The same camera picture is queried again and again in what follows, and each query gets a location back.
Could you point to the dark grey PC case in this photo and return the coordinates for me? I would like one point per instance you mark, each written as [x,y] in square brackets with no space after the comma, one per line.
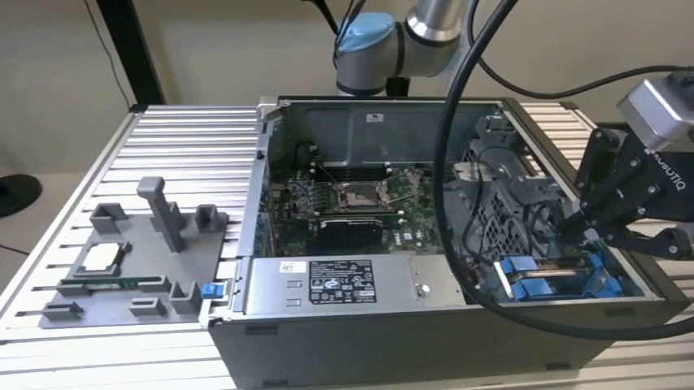
[411,353]

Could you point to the CPU socket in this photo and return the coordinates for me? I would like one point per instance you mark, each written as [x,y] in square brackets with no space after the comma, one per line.
[357,197]

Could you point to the silver CPU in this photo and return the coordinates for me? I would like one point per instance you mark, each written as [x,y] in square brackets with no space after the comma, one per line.
[100,258]

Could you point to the black frame post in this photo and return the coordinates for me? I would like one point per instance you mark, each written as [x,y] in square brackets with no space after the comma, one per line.
[137,61]

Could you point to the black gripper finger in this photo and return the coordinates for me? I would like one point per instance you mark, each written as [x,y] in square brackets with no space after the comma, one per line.
[649,243]
[601,203]

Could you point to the black round stand foot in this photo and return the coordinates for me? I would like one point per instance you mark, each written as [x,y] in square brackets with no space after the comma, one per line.
[18,195]

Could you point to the grey disk bay cage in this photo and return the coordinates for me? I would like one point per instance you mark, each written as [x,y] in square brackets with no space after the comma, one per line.
[504,211]

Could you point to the black graphics card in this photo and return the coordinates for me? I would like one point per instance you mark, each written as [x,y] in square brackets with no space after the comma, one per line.
[349,233]

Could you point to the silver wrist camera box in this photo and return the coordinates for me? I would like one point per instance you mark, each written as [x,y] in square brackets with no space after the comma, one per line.
[657,109]

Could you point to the hard disk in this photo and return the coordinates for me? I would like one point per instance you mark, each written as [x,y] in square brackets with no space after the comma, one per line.
[528,284]

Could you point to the green RAM stick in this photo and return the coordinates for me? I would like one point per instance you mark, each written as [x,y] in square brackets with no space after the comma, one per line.
[129,280]

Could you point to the blue case latch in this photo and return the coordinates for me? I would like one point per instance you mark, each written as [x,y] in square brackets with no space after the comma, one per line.
[210,291]

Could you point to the grey parts rack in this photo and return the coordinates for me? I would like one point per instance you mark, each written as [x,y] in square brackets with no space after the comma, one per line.
[124,300]

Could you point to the grey metal bracket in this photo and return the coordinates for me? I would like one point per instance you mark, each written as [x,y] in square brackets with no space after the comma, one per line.
[476,172]

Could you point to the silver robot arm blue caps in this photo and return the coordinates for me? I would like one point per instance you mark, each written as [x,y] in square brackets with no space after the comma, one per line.
[368,61]

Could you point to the green motherboard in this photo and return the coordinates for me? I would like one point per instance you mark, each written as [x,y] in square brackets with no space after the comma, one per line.
[417,227]

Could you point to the silver power supply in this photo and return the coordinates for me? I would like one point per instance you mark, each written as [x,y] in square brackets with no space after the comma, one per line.
[270,288]

